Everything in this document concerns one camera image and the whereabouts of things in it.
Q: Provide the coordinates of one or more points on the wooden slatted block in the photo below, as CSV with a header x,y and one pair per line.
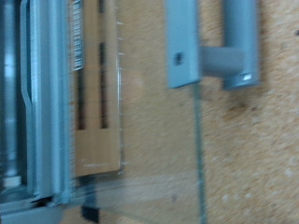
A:
x,y
93,149

